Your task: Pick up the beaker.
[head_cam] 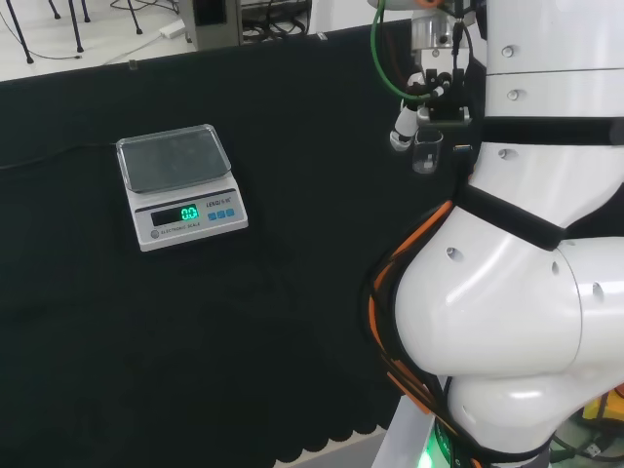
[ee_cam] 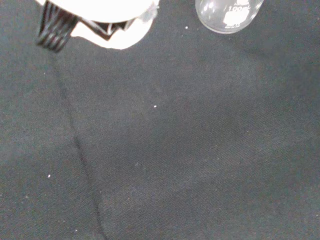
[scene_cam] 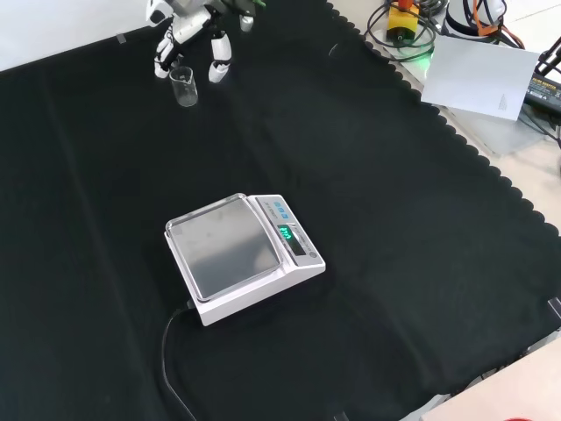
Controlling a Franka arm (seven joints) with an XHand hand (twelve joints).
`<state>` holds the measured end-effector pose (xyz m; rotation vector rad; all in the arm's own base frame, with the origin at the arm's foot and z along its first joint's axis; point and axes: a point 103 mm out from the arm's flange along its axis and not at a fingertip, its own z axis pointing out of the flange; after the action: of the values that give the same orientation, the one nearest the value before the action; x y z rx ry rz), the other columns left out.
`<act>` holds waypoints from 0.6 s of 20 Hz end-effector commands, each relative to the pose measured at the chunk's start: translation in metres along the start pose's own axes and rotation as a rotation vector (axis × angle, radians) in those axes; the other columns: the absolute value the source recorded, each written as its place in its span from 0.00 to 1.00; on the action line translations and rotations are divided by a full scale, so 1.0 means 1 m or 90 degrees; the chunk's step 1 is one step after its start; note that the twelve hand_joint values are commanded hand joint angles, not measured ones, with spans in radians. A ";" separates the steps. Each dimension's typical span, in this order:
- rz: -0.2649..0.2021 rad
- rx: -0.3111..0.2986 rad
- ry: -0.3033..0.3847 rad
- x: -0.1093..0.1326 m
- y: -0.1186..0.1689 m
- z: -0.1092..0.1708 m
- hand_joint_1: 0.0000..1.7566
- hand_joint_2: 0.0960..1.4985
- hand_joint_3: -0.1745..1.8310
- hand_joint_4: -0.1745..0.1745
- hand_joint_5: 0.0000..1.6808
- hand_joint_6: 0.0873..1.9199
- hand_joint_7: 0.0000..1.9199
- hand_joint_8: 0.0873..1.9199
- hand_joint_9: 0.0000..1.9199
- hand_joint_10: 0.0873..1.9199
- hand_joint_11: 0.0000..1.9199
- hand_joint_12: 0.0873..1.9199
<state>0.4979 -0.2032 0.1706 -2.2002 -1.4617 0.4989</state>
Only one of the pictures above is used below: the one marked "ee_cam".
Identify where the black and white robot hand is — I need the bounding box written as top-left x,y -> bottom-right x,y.
34,0 -> 160,54

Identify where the black bench cloth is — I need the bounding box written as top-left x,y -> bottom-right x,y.
0,0 -> 320,240

